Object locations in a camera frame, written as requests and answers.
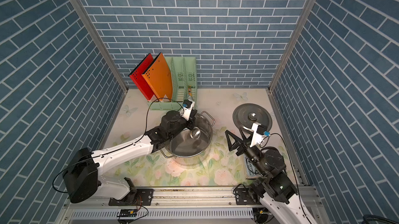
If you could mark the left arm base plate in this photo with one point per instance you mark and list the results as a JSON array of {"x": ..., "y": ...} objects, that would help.
[{"x": 137, "y": 197}]

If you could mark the orange folder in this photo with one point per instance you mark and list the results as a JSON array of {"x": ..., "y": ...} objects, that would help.
[{"x": 158, "y": 77}]

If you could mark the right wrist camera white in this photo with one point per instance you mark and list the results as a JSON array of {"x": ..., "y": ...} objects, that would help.
[{"x": 259, "y": 134}]

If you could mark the aluminium front rail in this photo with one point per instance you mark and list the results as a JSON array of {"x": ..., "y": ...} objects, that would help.
[{"x": 186, "y": 205}]

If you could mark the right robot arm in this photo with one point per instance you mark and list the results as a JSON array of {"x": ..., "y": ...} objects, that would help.
[{"x": 273, "y": 189}]

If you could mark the green file organizer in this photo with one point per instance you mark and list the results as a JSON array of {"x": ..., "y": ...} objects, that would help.
[{"x": 183, "y": 74}]

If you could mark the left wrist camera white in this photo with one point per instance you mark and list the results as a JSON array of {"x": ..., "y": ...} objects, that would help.
[{"x": 187, "y": 106}]

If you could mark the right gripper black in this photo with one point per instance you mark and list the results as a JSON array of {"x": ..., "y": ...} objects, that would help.
[{"x": 239, "y": 140}]

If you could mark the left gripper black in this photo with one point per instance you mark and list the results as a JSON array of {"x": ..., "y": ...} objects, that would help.
[{"x": 190, "y": 121}]

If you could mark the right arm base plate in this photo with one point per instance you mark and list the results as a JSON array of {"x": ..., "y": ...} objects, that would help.
[{"x": 246, "y": 197}]

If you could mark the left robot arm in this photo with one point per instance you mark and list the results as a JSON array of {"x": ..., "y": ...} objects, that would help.
[{"x": 82, "y": 175}]

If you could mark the small circuit board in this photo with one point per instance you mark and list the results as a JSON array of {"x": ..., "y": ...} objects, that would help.
[{"x": 128, "y": 213}]

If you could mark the steel pot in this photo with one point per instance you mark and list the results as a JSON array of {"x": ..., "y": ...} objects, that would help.
[{"x": 191, "y": 152}]

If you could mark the red folder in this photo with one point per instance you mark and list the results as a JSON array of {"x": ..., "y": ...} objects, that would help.
[{"x": 137, "y": 77}]

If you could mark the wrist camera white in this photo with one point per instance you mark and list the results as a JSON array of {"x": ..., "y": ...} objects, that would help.
[
  {"x": 187, "y": 106},
  {"x": 259, "y": 134}
]

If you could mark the small item in organizer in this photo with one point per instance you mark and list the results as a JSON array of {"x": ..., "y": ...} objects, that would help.
[{"x": 189, "y": 92}]

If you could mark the colourful children's book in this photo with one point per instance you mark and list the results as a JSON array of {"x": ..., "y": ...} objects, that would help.
[{"x": 251, "y": 171}]

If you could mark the steel pot lid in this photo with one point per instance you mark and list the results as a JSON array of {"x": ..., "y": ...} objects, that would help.
[{"x": 248, "y": 113}]

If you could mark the metal ladle spoon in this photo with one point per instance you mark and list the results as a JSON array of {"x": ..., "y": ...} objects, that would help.
[{"x": 195, "y": 133}]

